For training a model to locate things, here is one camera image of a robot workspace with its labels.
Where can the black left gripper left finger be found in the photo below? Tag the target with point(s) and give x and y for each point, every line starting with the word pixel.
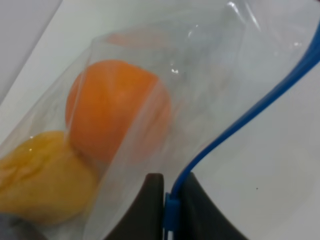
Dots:
pixel 144 218

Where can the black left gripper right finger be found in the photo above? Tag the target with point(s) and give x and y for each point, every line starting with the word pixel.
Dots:
pixel 200 219

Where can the clear zip bag blue zipper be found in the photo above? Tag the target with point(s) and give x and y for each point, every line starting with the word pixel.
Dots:
pixel 225 64

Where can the yellow pear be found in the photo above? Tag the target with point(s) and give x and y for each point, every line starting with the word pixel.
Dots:
pixel 45 181

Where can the orange fruit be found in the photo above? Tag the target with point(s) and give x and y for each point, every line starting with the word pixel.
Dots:
pixel 103 102

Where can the purple eggplant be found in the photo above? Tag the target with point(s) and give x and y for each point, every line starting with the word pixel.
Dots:
pixel 15 228

